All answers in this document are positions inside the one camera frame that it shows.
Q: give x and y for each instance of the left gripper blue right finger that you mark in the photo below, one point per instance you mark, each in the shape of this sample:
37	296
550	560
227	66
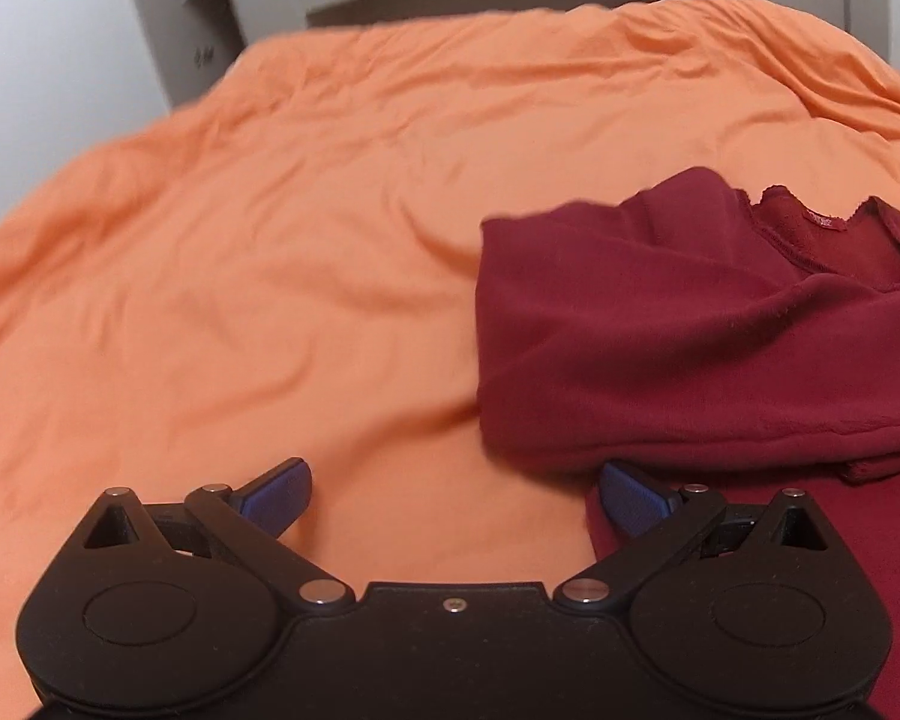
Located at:
664	525

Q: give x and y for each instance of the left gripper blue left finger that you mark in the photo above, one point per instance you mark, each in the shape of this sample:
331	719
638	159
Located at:
243	527

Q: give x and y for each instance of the dark red sweater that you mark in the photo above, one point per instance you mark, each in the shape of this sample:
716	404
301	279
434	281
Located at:
703	336

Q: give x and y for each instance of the orange duvet cover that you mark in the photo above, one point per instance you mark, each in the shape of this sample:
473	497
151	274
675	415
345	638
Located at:
287	268

